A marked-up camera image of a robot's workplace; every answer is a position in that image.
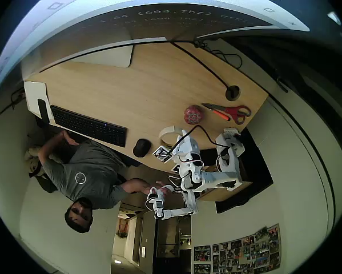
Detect white paper sheet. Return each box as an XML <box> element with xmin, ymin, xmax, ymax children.
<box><xmin>23</xmin><ymin>80</ymin><xmax>55</xmax><ymax>126</ymax></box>

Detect black computer mouse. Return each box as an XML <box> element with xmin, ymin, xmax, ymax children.
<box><xmin>132</xmin><ymin>138</ymin><xmax>152</xmax><ymax>158</ymax></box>

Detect person in grey t-shirt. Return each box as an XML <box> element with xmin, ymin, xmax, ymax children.
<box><xmin>42</xmin><ymin>139</ymin><xmax>128</xmax><ymax>234</ymax></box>

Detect silver monitor stand base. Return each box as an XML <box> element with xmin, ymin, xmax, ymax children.
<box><xmin>70</xmin><ymin>45</ymin><xmax>134</xmax><ymax>69</ymax></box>

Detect photo collage poster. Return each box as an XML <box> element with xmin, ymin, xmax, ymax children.
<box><xmin>193</xmin><ymin>223</ymin><xmax>282</xmax><ymax>274</ymax></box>

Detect large curved computer monitor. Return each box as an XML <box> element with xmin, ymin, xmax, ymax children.
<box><xmin>0</xmin><ymin>0</ymin><xmax>311</xmax><ymax>115</ymax></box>

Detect red handled scissors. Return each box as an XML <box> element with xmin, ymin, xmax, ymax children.
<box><xmin>201</xmin><ymin>102</ymin><xmax>252</xmax><ymax>126</ymax></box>

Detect thin black tangled cable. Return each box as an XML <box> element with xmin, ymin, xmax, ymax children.
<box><xmin>193</xmin><ymin>39</ymin><xmax>243</xmax><ymax>69</ymax></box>

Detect white leader arm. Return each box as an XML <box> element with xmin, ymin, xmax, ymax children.
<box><xmin>146</xmin><ymin>185</ymin><xmax>200</xmax><ymax>220</ymax></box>

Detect red patterned round ball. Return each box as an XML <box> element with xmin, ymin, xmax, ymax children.
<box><xmin>183</xmin><ymin>104</ymin><xmax>204</xmax><ymax>125</ymax></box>

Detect person's right forearm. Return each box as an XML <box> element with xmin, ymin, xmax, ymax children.
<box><xmin>120</xmin><ymin>178</ymin><xmax>157</xmax><ymax>195</ymax></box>

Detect black base board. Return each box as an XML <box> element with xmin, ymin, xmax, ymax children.
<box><xmin>199</xmin><ymin>125</ymin><xmax>274</xmax><ymax>215</ymax></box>

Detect person's right hand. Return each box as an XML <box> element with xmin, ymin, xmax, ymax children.
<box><xmin>153</xmin><ymin>180</ymin><xmax>173</xmax><ymax>196</ymax></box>

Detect black phone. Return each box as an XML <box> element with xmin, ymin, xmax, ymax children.
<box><xmin>37</xmin><ymin>98</ymin><xmax>50</xmax><ymax>124</ymax></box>

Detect beige bag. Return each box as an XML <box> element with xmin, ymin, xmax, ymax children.
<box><xmin>24</xmin><ymin>145</ymin><xmax>56</xmax><ymax>179</ymax></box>

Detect thick black desk cable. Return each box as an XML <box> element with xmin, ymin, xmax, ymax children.
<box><xmin>170</xmin><ymin>41</ymin><xmax>231</xmax><ymax>89</ymax></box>

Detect black computer keyboard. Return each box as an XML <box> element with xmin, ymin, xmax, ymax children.
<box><xmin>50</xmin><ymin>104</ymin><xmax>128</xmax><ymax>148</ymax></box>

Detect white framed photo card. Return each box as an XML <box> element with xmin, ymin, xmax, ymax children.
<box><xmin>152</xmin><ymin>144</ymin><xmax>173</xmax><ymax>164</ymax></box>

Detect person's left forearm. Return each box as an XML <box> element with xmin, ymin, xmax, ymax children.
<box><xmin>38</xmin><ymin>134</ymin><xmax>66</xmax><ymax>165</ymax></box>

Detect white tape ring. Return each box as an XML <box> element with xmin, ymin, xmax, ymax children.
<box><xmin>158</xmin><ymin>125</ymin><xmax>180</xmax><ymax>145</ymax></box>

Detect person's left hand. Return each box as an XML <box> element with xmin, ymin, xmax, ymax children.
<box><xmin>59</xmin><ymin>130</ymin><xmax>81</xmax><ymax>146</ymax></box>

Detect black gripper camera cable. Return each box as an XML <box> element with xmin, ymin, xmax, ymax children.
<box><xmin>167</xmin><ymin>124</ymin><xmax>227</xmax><ymax>156</ymax></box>

